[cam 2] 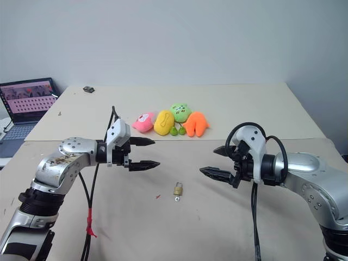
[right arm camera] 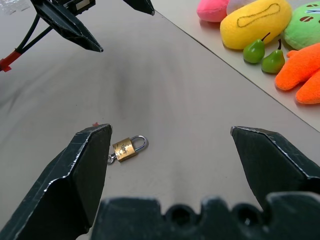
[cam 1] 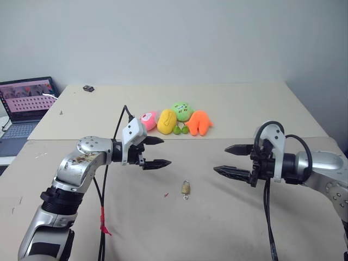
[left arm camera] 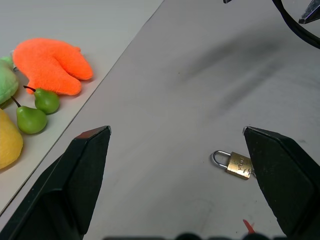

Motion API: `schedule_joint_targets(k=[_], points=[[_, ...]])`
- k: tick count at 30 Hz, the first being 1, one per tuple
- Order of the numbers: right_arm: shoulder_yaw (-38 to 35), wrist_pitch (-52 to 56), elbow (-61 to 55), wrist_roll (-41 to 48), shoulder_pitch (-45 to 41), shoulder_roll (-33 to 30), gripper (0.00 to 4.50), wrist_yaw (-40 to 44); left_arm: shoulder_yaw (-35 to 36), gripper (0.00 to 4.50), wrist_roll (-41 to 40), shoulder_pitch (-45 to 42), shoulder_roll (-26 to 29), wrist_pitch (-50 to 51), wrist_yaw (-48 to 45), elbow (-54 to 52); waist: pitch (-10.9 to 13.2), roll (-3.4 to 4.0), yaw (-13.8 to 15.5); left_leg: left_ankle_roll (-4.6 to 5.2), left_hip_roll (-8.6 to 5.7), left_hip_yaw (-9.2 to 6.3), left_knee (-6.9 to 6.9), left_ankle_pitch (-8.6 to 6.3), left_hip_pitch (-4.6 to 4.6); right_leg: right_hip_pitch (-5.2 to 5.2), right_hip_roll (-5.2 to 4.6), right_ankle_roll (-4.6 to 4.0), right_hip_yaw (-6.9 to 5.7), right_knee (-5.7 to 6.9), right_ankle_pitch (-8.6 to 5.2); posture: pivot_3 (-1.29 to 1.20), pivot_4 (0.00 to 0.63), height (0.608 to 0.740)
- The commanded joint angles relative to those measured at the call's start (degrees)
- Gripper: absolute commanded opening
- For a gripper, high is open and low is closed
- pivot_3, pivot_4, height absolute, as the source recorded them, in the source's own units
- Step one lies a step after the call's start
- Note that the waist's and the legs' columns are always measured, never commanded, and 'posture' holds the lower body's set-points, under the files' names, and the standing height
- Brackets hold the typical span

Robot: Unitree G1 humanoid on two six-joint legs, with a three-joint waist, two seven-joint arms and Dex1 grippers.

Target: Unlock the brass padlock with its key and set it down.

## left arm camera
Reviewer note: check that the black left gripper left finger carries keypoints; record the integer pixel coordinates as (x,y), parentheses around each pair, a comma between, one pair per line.
(62,185)

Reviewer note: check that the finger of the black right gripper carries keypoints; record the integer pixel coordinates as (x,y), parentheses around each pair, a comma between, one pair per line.
(227,1)
(310,12)

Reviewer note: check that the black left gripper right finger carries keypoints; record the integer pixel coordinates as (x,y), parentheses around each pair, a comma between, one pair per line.
(282,180)

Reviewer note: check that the brass padlock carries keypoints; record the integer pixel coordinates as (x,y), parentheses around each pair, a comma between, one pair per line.
(236,165)

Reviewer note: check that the yellow plush toy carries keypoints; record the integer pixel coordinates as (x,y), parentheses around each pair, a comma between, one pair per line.
(7,142)

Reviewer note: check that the green toy pear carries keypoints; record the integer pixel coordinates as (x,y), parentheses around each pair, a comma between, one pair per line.
(31,119)
(46,100)

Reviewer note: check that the orange plush toy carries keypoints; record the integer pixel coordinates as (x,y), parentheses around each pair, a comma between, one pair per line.
(53,66)

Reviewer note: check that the green plush toy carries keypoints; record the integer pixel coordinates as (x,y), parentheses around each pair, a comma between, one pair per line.
(6,80)

